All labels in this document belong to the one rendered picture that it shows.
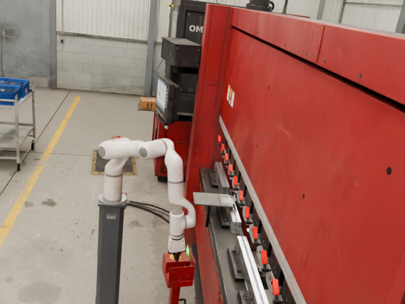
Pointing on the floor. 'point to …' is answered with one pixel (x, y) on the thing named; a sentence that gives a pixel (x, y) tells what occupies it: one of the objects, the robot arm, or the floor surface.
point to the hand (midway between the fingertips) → (176, 257)
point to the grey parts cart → (17, 128)
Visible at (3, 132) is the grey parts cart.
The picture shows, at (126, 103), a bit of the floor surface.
